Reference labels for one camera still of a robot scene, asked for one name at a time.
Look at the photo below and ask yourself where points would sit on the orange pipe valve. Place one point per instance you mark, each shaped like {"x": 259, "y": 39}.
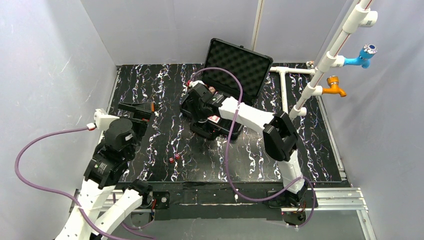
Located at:
{"x": 334, "y": 88}

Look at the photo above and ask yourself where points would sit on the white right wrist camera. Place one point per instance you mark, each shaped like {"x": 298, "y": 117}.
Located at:
{"x": 192, "y": 83}

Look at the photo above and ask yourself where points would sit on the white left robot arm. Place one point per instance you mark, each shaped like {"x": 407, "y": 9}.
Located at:
{"x": 121, "y": 137}

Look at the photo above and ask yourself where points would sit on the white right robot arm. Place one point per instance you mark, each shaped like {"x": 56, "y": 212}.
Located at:
{"x": 278, "y": 133}

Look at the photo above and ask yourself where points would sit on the red playing card deck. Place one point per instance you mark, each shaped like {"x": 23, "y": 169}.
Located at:
{"x": 214, "y": 118}

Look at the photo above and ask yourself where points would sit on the white pvc pipe frame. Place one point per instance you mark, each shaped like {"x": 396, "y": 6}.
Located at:
{"x": 360, "y": 16}

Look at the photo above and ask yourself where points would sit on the pink blue chip stack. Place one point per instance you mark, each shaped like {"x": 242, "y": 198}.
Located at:
{"x": 212, "y": 89}

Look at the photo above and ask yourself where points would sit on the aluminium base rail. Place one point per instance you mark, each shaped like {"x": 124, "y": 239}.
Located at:
{"x": 214, "y": 200}

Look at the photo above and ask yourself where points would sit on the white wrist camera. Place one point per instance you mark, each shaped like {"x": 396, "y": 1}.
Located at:
{"x": 101, "y": 120}
{"x": 192, "y": 83}

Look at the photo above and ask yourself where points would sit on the black poker set case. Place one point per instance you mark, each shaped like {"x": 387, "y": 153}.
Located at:
{"x": 233, "y": 71}

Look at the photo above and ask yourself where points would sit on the blue pipe valve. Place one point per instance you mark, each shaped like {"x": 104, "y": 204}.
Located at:
{"x": 364, "y": 56}

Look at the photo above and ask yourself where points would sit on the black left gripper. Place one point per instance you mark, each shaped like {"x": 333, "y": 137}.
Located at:
{"x": 142, "y": 114}

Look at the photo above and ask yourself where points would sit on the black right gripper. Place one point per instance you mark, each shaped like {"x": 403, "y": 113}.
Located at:
{"x": 191, "y": 108}

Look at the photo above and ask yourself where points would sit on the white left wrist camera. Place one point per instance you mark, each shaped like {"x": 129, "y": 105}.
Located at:
{"x": 101, "y": 120}

